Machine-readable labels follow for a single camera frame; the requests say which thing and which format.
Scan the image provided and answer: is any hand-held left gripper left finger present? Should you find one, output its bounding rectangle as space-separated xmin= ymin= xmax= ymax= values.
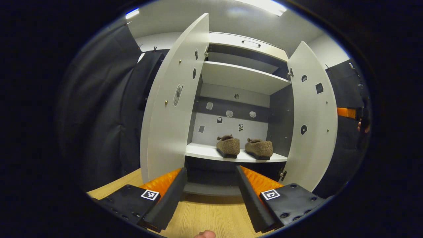
xmin=94 ymin=167 xmax=188 ymax=233

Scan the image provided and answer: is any black backdrop cloth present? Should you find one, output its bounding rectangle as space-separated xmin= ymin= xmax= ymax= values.
xmin=56 ymin=23 xmax=166 ymax=192
xmin=322 ymin=59 xmax=372 ymax=199

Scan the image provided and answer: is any white shoe cabinet door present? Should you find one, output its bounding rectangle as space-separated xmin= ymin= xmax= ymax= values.
xmin=283 ymin=41 xmax=338 ymax=192
xmin=140 ymin=13 xmax=210 ymax=184

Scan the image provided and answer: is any brown fuzzy shoe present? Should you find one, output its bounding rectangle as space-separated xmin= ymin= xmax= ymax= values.
xmin=216 ymin=134 xmax=241 ymax=159
xmin=245 ymin=138 xmax=274 ymax=161

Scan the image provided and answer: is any white shoe cabinet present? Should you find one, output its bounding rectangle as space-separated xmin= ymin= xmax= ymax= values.
xmin=183 ymin=31 xmax=294 ymax=196

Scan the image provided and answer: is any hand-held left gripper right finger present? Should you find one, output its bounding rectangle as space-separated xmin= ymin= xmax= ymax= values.
xmin=235 ymin=165 xmax=327 ymax=233

